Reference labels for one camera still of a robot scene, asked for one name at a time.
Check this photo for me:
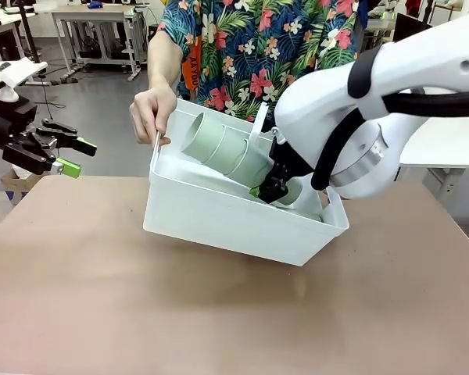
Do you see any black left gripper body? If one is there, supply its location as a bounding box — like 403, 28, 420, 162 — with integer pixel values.
1, 131, 59, 177

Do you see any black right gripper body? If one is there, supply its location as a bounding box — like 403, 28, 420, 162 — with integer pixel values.
269, 127, 314, 180

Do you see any white plastic storage basket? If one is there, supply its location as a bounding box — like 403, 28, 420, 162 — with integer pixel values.
141, 97, 351, 268

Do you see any person's right forearm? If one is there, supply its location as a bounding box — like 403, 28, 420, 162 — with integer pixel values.
145, 30, 189, 103

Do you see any person's right hand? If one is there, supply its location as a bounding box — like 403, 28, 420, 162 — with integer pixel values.
129, 87, 178, 148

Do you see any cardboard box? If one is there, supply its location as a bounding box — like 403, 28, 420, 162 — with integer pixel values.
0, 166, 38, 205

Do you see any white table with rounded corner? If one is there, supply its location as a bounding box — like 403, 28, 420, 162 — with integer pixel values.
0, 61, 48, 88

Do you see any person in floral shirt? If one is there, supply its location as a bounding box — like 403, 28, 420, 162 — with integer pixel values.
155, 0, 371, 123

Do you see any black vertical pole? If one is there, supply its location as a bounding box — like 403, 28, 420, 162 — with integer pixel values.
14, 0, 41, 63

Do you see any grey height-adjustable desk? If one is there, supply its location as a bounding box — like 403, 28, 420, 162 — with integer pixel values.
50, 6, 149, 82

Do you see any white side table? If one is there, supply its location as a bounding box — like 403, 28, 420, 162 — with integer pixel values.
397, 116, 469, 171

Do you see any orange lanyard strap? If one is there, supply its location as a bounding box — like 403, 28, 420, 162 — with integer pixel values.
186, 36, 203, 103

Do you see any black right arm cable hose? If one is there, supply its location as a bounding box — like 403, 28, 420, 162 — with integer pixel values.
310, 88, 469, 192

